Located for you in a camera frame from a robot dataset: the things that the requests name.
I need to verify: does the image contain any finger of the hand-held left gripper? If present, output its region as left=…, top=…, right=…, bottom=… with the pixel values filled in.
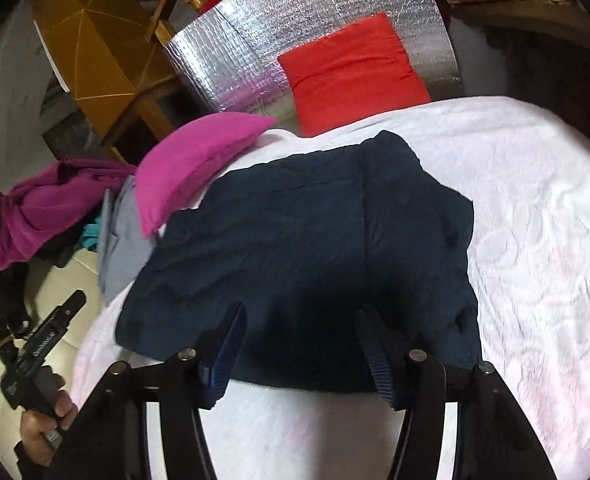
left=49, top=289, right=88, bottom=332

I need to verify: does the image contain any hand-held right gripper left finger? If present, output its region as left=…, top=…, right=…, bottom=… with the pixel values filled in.
left=45, top=302, right=248, bottom=480

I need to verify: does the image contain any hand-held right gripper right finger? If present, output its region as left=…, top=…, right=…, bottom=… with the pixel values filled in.
left=356, top=305, right=558, bottom=480

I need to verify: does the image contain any navy puffer jacket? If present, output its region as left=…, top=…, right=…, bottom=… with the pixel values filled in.
left=115, top=130, right=483, bottom=393

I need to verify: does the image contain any person's left hand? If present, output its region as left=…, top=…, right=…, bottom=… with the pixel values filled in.
left=18, top=374, right=79, bottom=462

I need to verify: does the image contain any cream leather sofa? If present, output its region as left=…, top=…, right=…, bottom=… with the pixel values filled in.
left=0, top=247, right=107, bottom=461

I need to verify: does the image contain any black garment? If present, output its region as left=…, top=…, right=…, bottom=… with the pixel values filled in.
left=0, top=237, right=85, bottom=348

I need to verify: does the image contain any teal garment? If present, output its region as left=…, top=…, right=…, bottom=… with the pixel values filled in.
left=79, top=219, right=102, bottom=254

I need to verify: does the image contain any grey garment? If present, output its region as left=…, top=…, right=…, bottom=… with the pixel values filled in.
left=98, top=175, right=152, bottom=306

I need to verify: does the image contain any magenta fleece garment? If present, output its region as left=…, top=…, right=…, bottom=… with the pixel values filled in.
left=0, top=159, right=139, bottom=272

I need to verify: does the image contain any magenta pillow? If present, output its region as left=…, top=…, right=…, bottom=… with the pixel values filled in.
left=136, top=112, right=277, bottom=239

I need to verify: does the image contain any pale pink textured blanket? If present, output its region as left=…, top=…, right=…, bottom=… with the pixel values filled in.
left=70, top=95, right=590, bottom=480

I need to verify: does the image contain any golden cardboard box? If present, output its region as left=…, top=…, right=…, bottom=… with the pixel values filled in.
left=31, top=0, right=178, bottom=111

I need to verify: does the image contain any red pillow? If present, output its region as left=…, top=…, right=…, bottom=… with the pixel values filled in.
left=277, top=14, right=432, bottom=137

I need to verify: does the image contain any silver foil insulation mat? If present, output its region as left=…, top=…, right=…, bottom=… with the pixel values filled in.
left=162, top=0, right=464, bottom=132

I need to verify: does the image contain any dark wooden cabinet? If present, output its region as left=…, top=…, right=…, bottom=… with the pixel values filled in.
left=447, top=2, right=590, bottom=103

